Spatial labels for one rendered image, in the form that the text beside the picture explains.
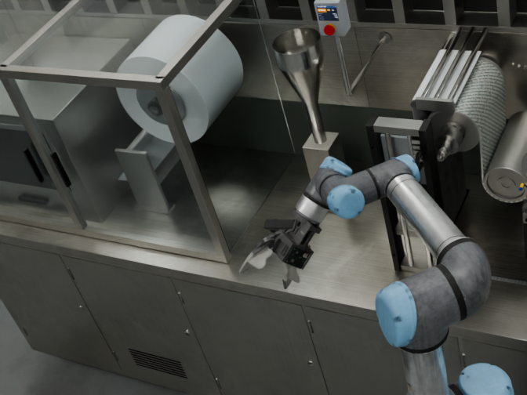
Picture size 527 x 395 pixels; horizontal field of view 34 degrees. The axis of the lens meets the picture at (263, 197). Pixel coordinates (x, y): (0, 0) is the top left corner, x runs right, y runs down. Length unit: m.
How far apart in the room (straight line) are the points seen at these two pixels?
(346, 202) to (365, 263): 0.73
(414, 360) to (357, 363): 1.03
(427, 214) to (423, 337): 0.29
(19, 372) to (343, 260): 1.91
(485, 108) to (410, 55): 0.39
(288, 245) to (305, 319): 0.71
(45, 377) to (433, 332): 2.59
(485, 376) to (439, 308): 0.41
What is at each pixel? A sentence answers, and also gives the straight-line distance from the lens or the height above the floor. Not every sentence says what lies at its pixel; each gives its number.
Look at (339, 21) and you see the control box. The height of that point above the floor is 1.66.
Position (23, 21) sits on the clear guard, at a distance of 3.03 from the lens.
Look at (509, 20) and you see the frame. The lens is 2.52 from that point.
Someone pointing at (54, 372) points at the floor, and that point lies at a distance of 4.02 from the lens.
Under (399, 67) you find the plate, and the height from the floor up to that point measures 1.31.
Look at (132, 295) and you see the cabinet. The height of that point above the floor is 0.67.
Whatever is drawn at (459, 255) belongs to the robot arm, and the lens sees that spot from 1.73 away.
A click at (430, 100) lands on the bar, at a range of 2.28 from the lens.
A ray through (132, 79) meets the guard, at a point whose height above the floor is 1.60.
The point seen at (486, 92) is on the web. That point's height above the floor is 1.38.
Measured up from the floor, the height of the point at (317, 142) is 1.18.
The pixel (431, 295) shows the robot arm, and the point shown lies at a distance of 1.67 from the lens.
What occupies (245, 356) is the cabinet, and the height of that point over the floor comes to 0.46.
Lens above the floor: 2.76
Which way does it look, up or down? 39 degrees down
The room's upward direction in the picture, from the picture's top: 17 degrees counter-clockwise
